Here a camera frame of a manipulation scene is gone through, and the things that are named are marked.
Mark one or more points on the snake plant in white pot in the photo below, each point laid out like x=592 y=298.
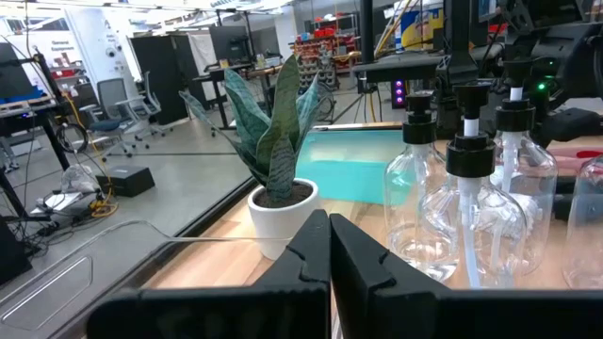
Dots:
x=282 y=221

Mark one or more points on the black box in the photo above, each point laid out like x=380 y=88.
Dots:
x=125 y=181

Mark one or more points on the white pillar with print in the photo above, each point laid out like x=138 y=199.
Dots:
x=94 y=37

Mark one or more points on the white plastic bag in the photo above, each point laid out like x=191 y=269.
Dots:
x=77 y=179

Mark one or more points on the black case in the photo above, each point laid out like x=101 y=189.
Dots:
x=11 y=254

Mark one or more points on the black cabinet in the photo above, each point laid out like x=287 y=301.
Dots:
x=160 y=75

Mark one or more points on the translucent teal plastic bin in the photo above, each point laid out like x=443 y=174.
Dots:
x=344 y=165

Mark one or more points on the yellow and blue banner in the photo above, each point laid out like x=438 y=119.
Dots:
x=419 y=28

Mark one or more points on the grey mesh office chair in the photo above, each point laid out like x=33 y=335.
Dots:
x=110 y=94

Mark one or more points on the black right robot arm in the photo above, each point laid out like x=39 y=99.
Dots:
x=579 y=56

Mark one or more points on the black computer purple lights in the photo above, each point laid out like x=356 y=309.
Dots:
x=399 y=94

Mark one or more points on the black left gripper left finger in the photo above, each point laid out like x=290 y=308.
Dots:
x=282 y=306

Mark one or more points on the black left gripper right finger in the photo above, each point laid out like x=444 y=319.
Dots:
x=400 y=311

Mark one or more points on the white office chair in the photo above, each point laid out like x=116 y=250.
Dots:
x=151 y=101

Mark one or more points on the shelf with red bins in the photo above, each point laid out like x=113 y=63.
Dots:
x=325 y=47

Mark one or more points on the black monitor on desk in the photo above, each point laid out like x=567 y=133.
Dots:
x=228 y=44

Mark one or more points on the clear plastic pump bottle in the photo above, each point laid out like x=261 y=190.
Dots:
x=419 y=132
x=586 y=226
x=471 y=155
x=515 y=117

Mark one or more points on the black standing desk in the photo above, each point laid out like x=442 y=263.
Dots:
x=221 y=73

